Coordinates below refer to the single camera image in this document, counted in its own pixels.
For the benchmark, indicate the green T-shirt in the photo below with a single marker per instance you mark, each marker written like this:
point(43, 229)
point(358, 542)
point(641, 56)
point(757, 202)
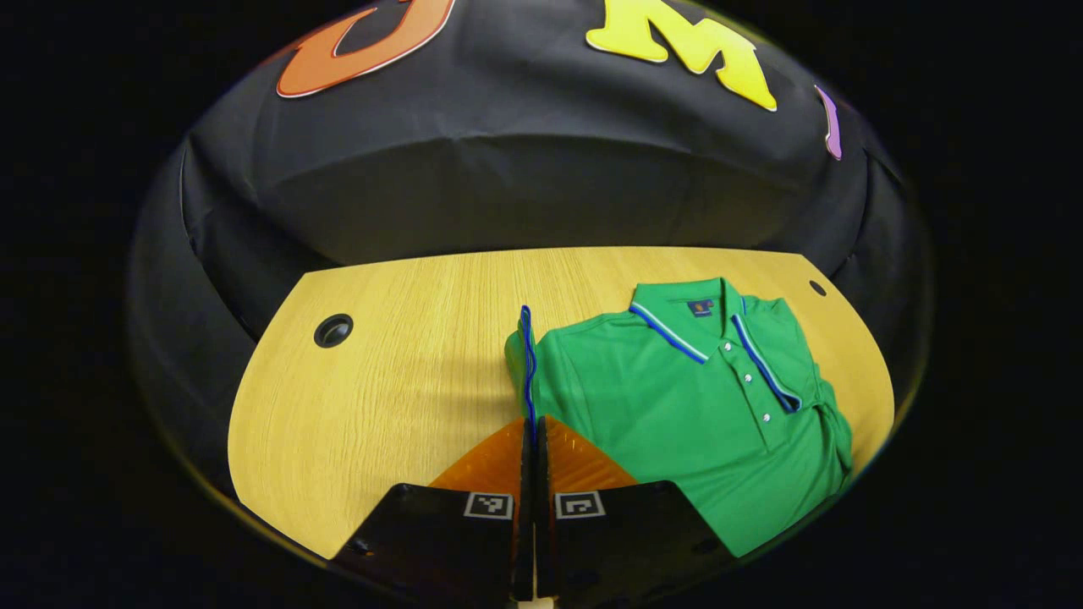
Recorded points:
point(677, 406)

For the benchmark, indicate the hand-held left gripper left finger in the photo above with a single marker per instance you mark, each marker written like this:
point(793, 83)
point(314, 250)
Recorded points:
point(431, 541)

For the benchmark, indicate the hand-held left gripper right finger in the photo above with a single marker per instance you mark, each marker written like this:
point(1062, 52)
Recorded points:
point(634, 541)

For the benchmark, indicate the black backdrop cloth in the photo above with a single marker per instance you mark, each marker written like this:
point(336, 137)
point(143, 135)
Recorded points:
point(525, 169)

